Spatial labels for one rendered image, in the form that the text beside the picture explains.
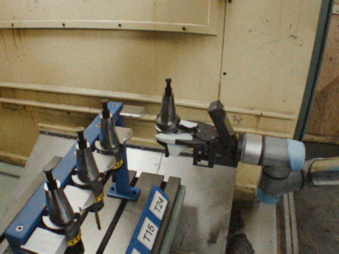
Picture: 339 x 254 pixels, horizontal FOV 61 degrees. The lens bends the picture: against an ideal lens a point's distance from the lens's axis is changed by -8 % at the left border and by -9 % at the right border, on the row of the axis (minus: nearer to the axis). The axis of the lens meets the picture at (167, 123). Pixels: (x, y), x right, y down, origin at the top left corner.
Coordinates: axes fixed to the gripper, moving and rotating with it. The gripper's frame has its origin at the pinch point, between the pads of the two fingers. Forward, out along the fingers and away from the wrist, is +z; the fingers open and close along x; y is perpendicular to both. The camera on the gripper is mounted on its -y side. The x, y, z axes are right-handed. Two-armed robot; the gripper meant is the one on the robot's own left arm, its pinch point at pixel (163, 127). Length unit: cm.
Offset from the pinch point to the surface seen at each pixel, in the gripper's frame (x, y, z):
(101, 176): -22.4, -1.1, 6.7
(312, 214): 97, 116, -87
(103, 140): -14.6, -4.2, 9.3
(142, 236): -14.6, 25.1, 1.3
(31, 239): -40.4, -1.0, 11.6
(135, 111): 3.3, -1.7, 8.2
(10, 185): 23, 64, 85
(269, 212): 28, 51, -39
